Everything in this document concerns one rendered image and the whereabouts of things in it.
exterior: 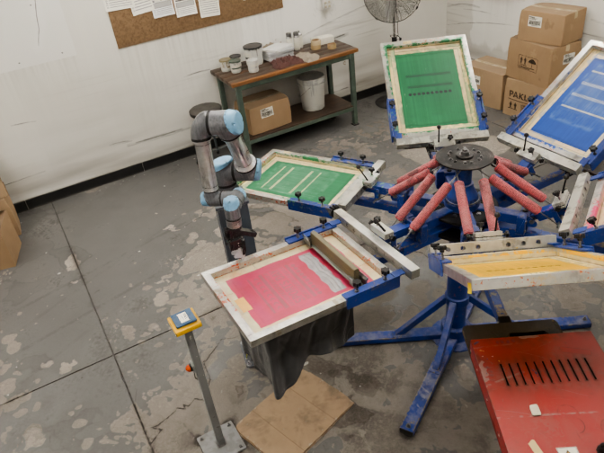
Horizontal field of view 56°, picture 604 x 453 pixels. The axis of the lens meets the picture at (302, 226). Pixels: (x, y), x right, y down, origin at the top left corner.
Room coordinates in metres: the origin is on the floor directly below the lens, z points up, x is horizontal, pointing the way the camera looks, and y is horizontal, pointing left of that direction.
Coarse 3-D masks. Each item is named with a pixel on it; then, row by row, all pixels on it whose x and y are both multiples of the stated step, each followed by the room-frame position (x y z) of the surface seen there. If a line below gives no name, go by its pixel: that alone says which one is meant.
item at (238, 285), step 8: (312, 248) 2.45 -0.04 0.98; (296, 256) 2.39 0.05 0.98; (320, 256) 2.37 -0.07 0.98; (272, 264) 2.34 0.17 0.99; (280, 264) 2.33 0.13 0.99; (296, 264) 2.32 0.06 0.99; (304, 264) 2.32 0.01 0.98; (328, 264) 2.30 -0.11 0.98; (248, 272) 2.29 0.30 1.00; (256, 272) 2.29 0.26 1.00; (264, 272) 2.28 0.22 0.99; (304, 272) 2.25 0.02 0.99; (312, 272) 2.24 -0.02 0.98; (232, 280) 2.24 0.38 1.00; (240, 280) 2.23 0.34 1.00; (232, 288) 2.18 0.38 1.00; (240, 288) 2.17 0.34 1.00; (248, 288) 2.17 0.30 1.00; (240, 296) 2.11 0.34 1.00; (248, 296) 2.10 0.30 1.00; (256, 296) 2.10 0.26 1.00
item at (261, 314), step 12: (312, 276) 2.21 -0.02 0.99; (336, 276) 2.19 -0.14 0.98; (324, 288) 2.11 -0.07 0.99; (348, 288) 2.09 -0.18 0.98; (252, 300) 2.07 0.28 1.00; (312, 300) 2.03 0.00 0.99; (324, 300) 2.02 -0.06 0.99; (252, 312) 1.98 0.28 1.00; (264, 312) 1.98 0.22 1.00; (288, 312) 1.96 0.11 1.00; (264, 324) 1.89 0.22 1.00
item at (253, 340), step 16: (352, 240) 2.44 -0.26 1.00; (256, 256) 2.38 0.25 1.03; (272, 256) 2.41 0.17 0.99; (368, 256) 2.29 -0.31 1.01; (208, 272) 2.28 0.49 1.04; (224, 272) 2.29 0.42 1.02; (224, 304) 2.02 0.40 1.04; (336, 304) 1.94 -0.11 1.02; (240, 320) 1.90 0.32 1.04; (288, 320) 1.87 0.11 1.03; (304, 320) 1.87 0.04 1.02; (256, 336) 1.78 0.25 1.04; (272, 336) 1.80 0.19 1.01
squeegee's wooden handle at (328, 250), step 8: (312, 232) 2.45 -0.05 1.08; (312, 240) 2.44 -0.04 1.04; (320, 240) 2.37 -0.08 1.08; (320, 248) 2.37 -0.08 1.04; (328, 248) 2.30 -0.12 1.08; (328, 256) 2.30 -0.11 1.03; (336, 256) 2.23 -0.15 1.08; (344, 256) 2.21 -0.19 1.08; (336, 264) 2.23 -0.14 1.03; (344, 264) 2.16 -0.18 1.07; (352, 264) 2.14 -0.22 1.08; (344, 272) 2.16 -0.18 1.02; (352, 272) 2.10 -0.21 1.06
